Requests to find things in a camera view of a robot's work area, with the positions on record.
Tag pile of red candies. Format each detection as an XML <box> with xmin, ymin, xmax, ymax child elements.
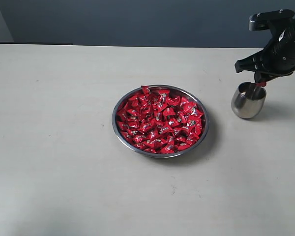
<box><xmin>116</xmin><ymin>85</ymin><xmax>204</xmax><ymax>155</ymax></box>

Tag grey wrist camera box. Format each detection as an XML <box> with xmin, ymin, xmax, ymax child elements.
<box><xmin>248</xmin><ymin>9</ymin><xmax>295</xmax><ymax>31</ymax></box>

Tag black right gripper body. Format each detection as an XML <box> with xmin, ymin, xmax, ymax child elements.
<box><xmin>235</xmin><ymin>17</ymin><xmax>295</xmax><ymax>79</ymax></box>

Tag red candy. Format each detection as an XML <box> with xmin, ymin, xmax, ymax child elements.
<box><xmin>256</xmin><ymin>82</ymin><xmax>266</xmax><ymax>87</ymax></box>

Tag steel cup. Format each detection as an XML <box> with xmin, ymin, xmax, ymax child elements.
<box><xmin>231</xmin><ymin>82</ymin><xmax>266</xmax><ymax>119</ymax></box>

